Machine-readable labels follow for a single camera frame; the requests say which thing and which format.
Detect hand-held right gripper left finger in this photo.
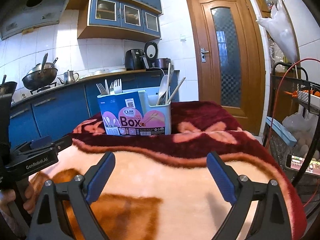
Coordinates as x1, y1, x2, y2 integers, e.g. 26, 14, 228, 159
29, 151, 116, 240

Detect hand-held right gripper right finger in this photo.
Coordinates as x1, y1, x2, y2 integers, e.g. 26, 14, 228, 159
206, 152, 293, 240

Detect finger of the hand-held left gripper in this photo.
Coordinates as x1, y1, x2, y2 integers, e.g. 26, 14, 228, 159
15, 135, 53, 154
49, 135, 73, 153

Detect light blue utensil holder box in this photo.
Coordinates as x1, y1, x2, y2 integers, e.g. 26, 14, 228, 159
97, 86, 172, 136

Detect white plastic spoon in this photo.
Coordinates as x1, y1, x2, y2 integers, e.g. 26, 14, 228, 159
157, 74, 169, 105

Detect person's left hand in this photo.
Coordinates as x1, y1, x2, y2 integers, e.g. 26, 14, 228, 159
0, 179, 37, 230

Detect blue base cabinets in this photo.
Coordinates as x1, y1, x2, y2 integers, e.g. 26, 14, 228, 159
7, 70, 180, 150

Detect gas stove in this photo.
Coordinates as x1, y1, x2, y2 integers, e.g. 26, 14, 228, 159
30, 82, 58, 95

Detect red and pink plush blanket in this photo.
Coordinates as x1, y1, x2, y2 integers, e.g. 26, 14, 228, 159
27, 101, 308, 240

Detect large dark wok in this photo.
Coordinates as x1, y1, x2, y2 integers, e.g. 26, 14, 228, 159
22, 64, 58, 90

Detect small dark wok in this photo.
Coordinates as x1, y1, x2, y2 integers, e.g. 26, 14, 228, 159
0, 75, 18, 96

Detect steel kettle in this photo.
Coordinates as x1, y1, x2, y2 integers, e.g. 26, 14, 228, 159
57, 70, 80, 85

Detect light blue board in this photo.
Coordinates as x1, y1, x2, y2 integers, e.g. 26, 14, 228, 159
265, 116, 297, 145

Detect metal ladle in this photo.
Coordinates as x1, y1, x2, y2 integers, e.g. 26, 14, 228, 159
40, 53, 48, 77

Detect pile of eggs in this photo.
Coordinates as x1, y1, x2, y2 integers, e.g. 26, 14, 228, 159
287, 127, 320, 161

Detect wooden door with glass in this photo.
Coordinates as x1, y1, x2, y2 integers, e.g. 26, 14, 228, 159
185, 0, 266, 135

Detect black air fryer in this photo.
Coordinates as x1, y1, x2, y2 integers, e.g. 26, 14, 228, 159
124, 49, 148, 71

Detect orange carrot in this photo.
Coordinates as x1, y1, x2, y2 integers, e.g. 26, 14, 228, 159
284, 89, 320, 98

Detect white tray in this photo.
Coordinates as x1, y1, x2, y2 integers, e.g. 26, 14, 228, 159
297, 90, 320, 105

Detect grey range hood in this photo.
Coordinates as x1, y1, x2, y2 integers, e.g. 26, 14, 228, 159
0, 0, 77, 40

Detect dark rice cooker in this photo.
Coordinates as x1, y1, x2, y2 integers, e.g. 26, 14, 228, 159
144, 41, 172, 70

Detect white plastic bag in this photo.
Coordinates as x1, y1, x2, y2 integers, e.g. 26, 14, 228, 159
256, 0, 299, 64

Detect wooden shelf unit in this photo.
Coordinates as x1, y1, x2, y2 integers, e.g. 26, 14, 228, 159
249, 0, 304, 130

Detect black wire rack cart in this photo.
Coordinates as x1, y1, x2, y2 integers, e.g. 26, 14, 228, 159
264, 58, 320, 207

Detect blue and wood wall cabinet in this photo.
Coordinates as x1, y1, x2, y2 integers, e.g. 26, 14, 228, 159
66, 0, 162, 40

